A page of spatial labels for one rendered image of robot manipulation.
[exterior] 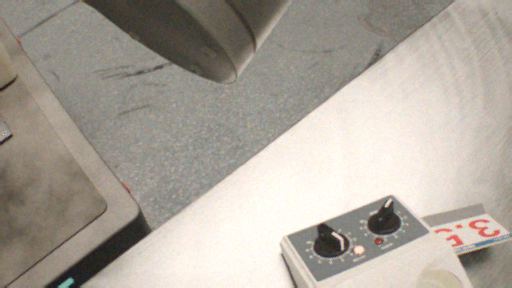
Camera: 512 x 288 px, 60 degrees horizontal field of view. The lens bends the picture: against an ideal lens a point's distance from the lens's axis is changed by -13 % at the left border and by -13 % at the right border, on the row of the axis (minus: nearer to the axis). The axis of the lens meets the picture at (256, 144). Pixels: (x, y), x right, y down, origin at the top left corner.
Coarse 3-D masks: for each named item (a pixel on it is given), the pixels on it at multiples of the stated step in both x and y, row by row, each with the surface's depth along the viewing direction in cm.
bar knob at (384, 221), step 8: (384, 208) 44; (392, 208) 45; (376, 216) 43; (384, 216) 43; (392, 216) 45; (368, 224) 45; (376, 224) 43; (384, 224) 44; (392, 224) 44; (400, 224) 44; (376, 232) 44; (384, 232) 44; (392, 232) 44
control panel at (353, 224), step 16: (368, 208) 47; (400, 208) 46; (336, 224) 46; (352, 224) 46; (416, 224) 44; (304, 240) 45; (352, 240) 44; (368, 240) 43; (384, 240) 43; (400, 240) 42; (304, 256) 43; (320, 256) 43; (352, 256) 42; (368, 256) 42; (320, 272) 41; (336, 272) 41
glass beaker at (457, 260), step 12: (444, 252) 32; (456, 252) 32; (468, 252) 32; (432, 264) 32; (444, 264) 33; (456, 264) 33; (468, 264) 32; (420, 276) 31; (468, 276) 32; (480, 276) 31
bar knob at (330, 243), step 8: (320, 224) 44; (320, 232) 44; (328, 232) 43; (336, 232) 43; (320, 240) 44; (328, 240) 43; (336, 240) 42; (344, 240) 44; (320, 248) 43; (328, 248) 43; (336, 248) 42; (344, 248) 43; (328, 256) 42; (336, 256) 42
